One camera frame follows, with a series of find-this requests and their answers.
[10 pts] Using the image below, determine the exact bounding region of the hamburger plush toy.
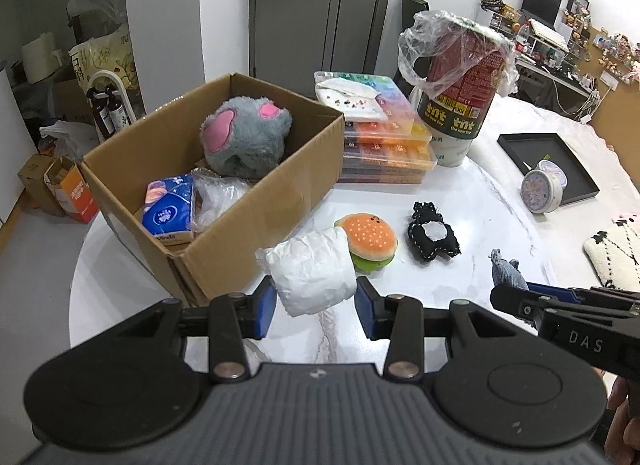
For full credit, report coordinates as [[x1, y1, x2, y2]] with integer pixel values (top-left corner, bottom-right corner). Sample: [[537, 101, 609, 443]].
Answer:
[[334, 212, 399, 275]]

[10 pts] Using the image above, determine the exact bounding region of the blue tissue pack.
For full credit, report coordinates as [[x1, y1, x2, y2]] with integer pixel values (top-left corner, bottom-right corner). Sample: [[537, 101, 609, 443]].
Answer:
[[141, 174, 196, 246]]

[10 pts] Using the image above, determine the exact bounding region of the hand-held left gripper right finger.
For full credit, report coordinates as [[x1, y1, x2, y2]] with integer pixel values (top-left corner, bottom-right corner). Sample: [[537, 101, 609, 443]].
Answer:
[[356, 276, 531, 382]]

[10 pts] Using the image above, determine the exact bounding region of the clear plastic bag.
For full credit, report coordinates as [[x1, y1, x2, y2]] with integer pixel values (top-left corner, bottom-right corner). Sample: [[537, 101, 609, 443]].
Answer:
[[190, 170, 252, 234]]

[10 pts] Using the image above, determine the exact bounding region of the black rectangular tray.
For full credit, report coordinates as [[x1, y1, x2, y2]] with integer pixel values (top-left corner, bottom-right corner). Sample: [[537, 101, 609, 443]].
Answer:
[[497, 132, 601, 207]]

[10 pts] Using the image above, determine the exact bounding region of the white base cabinet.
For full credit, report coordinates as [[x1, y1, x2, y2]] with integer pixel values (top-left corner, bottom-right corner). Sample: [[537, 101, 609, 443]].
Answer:
[[0, 64, 26, 226]]

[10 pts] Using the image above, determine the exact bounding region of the person's right hand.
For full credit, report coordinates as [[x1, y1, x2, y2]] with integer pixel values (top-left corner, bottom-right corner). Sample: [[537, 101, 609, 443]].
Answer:
[[604, 377, 640, 465]]

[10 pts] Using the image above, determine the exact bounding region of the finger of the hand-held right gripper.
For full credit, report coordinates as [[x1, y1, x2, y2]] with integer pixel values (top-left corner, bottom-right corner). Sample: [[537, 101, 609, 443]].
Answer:
[[527, 284, 640, 303], [490, 286, 576, 329]]

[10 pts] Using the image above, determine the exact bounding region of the brown cardboard box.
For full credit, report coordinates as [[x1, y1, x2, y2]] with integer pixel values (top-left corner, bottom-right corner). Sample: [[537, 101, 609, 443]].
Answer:
[[80, 72, 346, 308]]

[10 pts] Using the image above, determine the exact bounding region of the black chair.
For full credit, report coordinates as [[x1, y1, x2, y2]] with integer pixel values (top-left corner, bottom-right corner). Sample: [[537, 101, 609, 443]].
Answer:
[[400, 0, 432, 46]]

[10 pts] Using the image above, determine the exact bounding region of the white desk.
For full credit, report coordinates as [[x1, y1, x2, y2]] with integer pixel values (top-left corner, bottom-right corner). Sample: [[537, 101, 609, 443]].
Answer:
[[515, 52, 601, 113]]

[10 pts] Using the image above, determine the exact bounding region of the white plastic bag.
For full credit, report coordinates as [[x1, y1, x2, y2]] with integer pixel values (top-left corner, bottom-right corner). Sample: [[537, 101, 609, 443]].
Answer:
[[40, 120, 99, 162]]

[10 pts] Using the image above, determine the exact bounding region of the dark pump bottle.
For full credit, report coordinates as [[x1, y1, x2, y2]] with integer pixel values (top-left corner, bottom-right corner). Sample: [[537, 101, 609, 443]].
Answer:
[[92, 94, 116, 141], [107, 87, 132, 129]]

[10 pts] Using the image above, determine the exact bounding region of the white soft roll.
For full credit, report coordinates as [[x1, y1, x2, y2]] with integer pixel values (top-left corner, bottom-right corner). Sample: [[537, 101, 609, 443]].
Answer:
[[256, 226, 358, 317]]

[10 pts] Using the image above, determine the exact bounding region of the white cylindrical appliance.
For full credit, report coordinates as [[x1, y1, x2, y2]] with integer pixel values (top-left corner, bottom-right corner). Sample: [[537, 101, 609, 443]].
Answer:
[[21, 32, 64, 84]]

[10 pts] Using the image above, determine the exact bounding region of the clear plastic bin liner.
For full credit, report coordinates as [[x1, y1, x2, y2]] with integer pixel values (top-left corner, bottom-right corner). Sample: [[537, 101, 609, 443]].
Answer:
[[398, 9, 521, 97]]

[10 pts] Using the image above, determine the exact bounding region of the white round tin lid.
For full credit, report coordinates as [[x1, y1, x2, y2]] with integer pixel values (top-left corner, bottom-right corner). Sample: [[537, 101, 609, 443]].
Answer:
[[520, 170, 554, 215]]

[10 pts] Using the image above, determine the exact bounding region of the red cylindrical trash can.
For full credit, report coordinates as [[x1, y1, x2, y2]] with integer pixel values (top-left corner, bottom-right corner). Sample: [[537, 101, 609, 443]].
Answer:
[[409, 15, 506, 169]]

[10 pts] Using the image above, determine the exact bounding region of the small brown cardboard carton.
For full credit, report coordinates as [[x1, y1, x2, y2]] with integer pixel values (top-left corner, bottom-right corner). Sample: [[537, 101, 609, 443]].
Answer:
[[17, 152, 67, 219]]

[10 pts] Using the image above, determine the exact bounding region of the orange white carton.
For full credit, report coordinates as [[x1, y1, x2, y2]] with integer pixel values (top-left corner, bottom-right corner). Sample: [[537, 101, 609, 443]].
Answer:
[[44, 158, 101, 225]]

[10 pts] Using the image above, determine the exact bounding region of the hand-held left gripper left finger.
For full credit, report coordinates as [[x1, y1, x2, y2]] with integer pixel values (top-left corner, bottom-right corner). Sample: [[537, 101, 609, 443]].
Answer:
[[107, 277, 277, 383]]

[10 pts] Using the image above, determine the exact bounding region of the white bead packet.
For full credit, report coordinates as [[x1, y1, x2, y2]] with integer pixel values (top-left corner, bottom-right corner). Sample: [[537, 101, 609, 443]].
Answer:
[[317, 76, 389, 122]]

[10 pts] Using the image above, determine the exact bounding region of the white desktop drawer organizer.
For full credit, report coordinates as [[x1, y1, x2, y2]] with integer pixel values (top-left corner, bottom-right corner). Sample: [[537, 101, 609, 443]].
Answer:
[[487, 10, 519, 40]]

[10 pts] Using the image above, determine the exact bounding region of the white knitted cloth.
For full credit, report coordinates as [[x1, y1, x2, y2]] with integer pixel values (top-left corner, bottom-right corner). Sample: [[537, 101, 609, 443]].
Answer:
[[582, 214, 640, 291]]

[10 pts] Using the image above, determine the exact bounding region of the orange bead storage box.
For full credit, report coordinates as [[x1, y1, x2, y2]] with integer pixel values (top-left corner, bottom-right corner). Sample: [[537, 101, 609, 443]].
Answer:
[[342, 135, 437, 170], [339, 164, 439, 186]]

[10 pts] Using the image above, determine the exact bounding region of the white round tin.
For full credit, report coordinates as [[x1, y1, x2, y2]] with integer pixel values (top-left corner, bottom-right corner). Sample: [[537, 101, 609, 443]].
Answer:
[[537, 160, 570, 206]]

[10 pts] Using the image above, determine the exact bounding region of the white keyboard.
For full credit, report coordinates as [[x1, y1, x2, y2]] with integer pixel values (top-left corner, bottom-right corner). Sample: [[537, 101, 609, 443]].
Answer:
[[527, 18, 571, 52]]

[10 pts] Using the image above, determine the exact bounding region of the black candy-shaped plush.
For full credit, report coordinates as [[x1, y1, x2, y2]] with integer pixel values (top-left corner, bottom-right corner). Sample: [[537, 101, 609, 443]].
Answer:
[[407, 201, 462, 262]]

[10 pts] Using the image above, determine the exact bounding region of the small gray plush toy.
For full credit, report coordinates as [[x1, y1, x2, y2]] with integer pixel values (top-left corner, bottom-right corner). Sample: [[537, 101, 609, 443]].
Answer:
[[489, 248, 530, 291]]

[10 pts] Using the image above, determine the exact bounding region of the gray door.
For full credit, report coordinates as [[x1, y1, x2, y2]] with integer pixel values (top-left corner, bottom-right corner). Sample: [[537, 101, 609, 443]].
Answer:
[[248, 0, 399, 82]]

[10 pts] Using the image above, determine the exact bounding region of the bed with white blanket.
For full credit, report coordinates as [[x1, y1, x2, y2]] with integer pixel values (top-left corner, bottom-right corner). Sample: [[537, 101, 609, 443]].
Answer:
[[470, 95, 640, 292]]

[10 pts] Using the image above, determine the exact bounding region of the rainbow bead storage box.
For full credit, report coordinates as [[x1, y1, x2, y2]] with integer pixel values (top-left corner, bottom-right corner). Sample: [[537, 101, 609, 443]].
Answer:
[[314, 70, 434, 141]]

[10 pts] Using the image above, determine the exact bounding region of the yellow printed bag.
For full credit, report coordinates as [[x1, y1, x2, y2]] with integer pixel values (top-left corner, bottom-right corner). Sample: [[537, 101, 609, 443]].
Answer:
[[67, 28, 139, 112]]

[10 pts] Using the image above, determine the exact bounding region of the gray mouse plush toy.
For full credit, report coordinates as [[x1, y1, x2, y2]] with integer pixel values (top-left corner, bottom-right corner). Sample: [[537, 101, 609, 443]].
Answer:
[[199, 98, 294, 179]]

